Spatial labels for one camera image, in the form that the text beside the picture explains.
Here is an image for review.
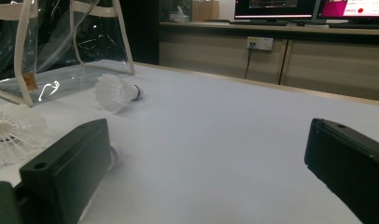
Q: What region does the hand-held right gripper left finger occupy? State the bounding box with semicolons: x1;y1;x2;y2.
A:
19;118;112;224

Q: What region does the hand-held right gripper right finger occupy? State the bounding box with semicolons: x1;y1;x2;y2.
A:
303;118;379;224

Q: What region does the white shuttlecock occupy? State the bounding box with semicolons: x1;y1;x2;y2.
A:
93;73;144;115
0;103;50;171

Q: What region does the transparent bag with beige trim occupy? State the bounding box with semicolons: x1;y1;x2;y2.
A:
0;0;135;108

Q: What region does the white table cover sheet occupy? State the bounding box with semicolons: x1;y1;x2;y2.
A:
0;60;379;224

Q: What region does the computer monitor with pink screen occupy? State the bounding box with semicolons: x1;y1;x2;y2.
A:
316;0;379;20

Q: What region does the computer monitor with dark screen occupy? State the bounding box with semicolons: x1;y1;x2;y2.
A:
233;0;317;21

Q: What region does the wooden cabinet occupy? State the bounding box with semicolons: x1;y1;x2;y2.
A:
159;21;379;103

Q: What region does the small pale box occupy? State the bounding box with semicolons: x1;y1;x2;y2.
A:
170;7;190;23

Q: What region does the cardboard box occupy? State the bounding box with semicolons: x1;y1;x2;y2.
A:
191;0;220;22

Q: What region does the black power cable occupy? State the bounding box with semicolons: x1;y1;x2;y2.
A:
244;43;255;80

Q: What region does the white wall socket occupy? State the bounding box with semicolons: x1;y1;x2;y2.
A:
246;35;274;51

